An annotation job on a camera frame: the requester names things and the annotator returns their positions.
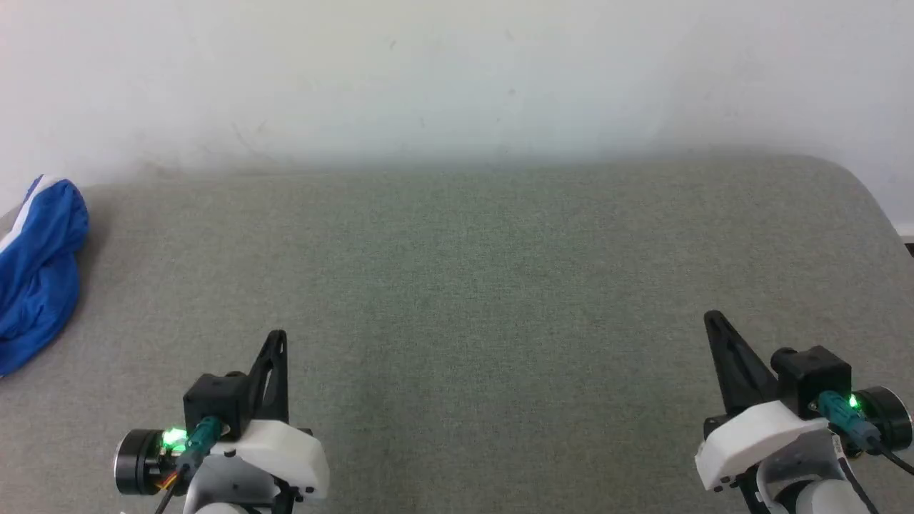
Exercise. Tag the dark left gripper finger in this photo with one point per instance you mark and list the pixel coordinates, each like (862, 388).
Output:
(275, 389)

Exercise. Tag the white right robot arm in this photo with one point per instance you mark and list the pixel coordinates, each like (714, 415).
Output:
(814, 489)

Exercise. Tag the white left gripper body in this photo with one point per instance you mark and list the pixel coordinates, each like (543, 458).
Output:
(278, 457)

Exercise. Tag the blue garment with white trim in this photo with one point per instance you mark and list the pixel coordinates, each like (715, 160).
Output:
(39, 278)

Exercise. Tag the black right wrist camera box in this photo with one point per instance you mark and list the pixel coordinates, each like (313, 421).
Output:
(814, 375)

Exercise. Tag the black left wrist cylinder module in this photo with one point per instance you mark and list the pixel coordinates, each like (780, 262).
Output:
(139, 460)

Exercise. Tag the grey-green fabric sofa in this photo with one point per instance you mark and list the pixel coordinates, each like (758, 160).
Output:
(457, 300)

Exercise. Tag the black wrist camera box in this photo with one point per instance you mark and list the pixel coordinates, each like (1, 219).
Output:
(814, 375)
(214, 400)

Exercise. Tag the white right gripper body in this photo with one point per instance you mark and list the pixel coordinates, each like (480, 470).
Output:
(757, 439)

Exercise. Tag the black right wrist cylinder module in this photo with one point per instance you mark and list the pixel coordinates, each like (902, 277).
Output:
(889, 417)

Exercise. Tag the black wrist cylinder module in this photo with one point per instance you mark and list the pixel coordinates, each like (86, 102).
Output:
(139, 460)
(889, 417)

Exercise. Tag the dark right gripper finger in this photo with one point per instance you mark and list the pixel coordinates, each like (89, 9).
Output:
(739, 371)

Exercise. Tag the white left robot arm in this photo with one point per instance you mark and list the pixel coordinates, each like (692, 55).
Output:
(218, 510)

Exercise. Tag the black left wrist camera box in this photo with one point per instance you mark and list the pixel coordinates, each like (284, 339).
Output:
(214, 400)

